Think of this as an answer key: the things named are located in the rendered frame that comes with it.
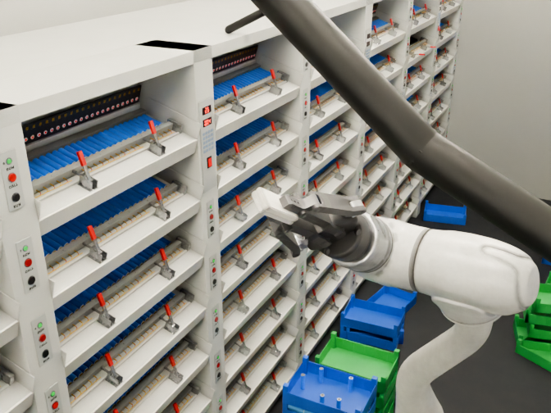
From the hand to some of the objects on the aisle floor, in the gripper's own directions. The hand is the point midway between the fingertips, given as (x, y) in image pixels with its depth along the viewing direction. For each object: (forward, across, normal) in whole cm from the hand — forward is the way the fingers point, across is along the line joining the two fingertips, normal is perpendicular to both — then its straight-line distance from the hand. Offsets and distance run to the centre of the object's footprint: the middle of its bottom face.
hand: (275, 206), depth 77 cm
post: (-207, -125, -38) cm, 245 cm away
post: (-93, -161, +34) cm, 189 cm away
